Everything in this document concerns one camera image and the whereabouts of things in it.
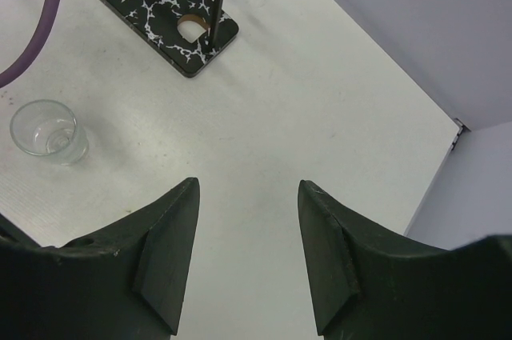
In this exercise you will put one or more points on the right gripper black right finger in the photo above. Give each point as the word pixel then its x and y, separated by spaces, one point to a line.
pixel 367 282

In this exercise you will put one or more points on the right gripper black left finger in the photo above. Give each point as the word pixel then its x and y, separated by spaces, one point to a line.
pixel 124 281

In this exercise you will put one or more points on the short clear glass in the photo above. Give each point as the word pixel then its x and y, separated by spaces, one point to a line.
pixel 49 130

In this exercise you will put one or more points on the gold wine glass rack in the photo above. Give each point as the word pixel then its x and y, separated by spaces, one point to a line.
pixel 177 29

